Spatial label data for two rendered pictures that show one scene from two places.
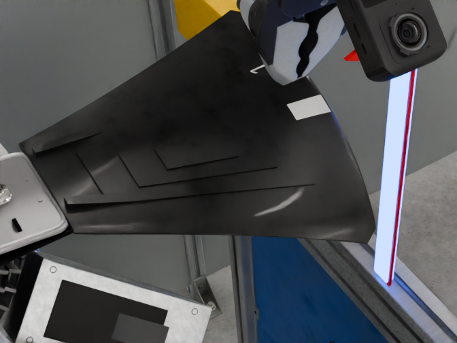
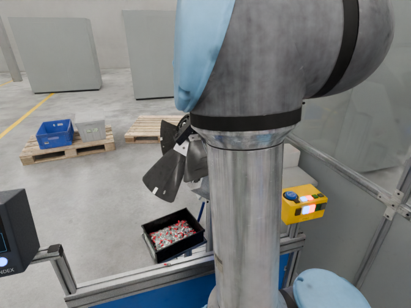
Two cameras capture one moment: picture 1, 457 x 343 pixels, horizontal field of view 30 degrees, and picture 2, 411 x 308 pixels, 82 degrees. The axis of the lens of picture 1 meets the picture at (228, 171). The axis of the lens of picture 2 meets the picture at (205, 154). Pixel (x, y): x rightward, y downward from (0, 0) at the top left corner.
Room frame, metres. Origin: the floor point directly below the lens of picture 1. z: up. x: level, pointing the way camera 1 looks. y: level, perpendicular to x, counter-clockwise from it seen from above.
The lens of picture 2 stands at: (0.62, -0.79, 1.61)
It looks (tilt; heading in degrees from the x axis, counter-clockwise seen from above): 27 degrees down; 101
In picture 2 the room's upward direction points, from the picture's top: straight up
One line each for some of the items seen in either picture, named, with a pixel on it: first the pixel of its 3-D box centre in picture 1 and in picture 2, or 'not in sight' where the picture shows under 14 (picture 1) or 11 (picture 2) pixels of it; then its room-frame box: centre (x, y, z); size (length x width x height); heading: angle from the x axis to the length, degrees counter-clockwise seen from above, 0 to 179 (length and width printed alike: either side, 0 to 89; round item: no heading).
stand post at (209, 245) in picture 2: not in sight; (210, 230); (0.44, 0.32, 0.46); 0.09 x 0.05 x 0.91; 117
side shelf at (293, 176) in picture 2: not in sight; (281, 171); (0.85, 0.51, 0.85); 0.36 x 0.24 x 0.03; 117
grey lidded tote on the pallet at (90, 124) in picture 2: not in sight; (92, 124); (-1.77, 2.29, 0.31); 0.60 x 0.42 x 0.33; 124
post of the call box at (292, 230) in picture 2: not in sight; (293, 224); (0.84, -0.03, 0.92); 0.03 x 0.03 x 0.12; 27
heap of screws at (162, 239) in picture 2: not in sight; (172, 236); (0.34, -0.10, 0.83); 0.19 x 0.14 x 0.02; 43
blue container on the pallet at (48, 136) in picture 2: not in sight; (56, 133); (-2.19, 2.01, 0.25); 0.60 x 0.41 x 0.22; 124
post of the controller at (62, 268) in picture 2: not in sight; (63, 270); (0.10, -0.41, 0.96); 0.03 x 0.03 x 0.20; 27
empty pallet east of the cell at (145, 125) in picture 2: not in sight; (166, 128); (-0.80, 2.97, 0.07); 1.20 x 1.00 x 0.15; 11
